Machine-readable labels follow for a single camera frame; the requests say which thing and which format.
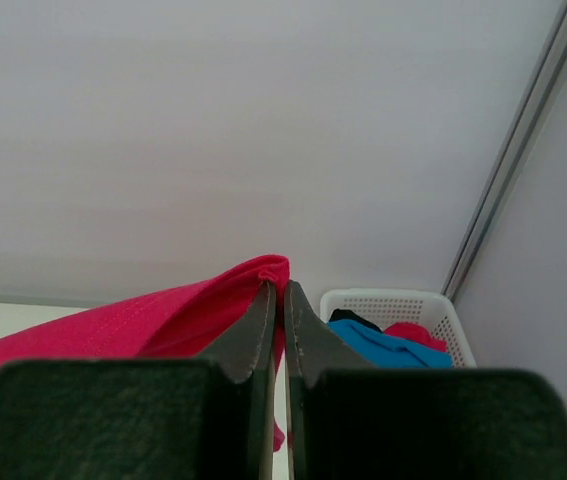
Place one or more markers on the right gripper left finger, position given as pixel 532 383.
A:
pixel 207 417

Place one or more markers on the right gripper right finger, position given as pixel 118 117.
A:
pixel 348 419

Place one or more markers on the pink t shirt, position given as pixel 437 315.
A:
pixel 180 321

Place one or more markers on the blue t shirt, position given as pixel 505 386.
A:
pixel 388 351

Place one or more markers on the black t shirt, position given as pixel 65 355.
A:
pixel 348 315

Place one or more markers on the red t shirt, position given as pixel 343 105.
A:
pixel 416 333

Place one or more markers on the white plastic basket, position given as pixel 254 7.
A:
pixel 385 307

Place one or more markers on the rear aluminium table edge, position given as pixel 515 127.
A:
pixel 48 301

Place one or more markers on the right aluminium frame post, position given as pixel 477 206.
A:
pixel 534 103

